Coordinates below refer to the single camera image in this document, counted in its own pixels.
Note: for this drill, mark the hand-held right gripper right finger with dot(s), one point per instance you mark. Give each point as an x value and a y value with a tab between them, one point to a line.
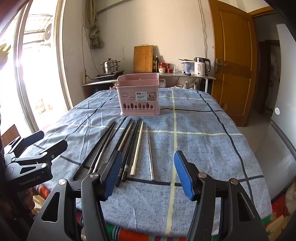
183	176

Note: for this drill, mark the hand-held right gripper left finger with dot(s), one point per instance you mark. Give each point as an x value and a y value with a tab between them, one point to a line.
113	176

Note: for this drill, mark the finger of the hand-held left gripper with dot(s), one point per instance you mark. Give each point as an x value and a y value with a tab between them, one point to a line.
57	147
30	139

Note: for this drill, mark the pale wooden chopstick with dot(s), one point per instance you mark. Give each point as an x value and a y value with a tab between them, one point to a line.
136	150

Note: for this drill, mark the stainless steel chopstick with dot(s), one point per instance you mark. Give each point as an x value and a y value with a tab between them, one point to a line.
150	155

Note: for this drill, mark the pink plastic basket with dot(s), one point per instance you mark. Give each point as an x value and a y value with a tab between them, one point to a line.
138	106

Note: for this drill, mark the person's left hand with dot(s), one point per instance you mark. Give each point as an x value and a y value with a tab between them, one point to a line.
29	199

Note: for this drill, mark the blue checked tablecloth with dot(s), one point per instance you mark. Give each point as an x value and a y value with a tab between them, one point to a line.
196	150

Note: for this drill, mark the colourful striped cloth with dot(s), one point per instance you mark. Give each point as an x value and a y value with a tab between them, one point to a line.
124	235

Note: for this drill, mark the white power strip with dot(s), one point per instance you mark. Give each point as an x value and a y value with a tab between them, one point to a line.
84	76

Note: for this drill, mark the low metal shelf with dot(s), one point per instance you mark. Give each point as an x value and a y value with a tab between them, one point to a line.
99	83

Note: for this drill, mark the black induction cooker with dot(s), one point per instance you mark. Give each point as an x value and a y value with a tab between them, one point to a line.
106	76

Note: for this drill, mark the steel steamer pot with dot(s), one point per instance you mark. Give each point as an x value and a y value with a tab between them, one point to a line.
110	66

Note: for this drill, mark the metal shelf table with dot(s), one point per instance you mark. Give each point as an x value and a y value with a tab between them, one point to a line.
180	74

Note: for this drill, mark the clear glass cup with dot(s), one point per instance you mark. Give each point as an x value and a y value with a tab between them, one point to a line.
175	68

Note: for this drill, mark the clear plastic container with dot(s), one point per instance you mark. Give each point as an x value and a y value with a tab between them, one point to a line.
188	67

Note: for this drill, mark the white jar with red lid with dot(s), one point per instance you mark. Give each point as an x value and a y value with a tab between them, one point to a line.
162	69

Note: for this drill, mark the white electric kettle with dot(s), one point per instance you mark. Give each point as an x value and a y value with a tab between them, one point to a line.
200	67

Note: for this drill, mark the dark sauce bottle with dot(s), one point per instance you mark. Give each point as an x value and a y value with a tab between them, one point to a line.
157	64

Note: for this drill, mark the wooden door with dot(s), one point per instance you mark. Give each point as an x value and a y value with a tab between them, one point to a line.
231	69

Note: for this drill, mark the grey refrigerator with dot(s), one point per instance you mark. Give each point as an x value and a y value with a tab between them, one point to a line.
284	115

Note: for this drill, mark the bamboo cutting board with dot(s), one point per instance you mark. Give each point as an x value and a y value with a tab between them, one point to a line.
143	59

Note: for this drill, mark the hanging beige cloth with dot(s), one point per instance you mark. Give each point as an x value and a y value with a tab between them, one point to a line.
93	30

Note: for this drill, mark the window frame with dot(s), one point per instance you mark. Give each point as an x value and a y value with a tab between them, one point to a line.
62	58

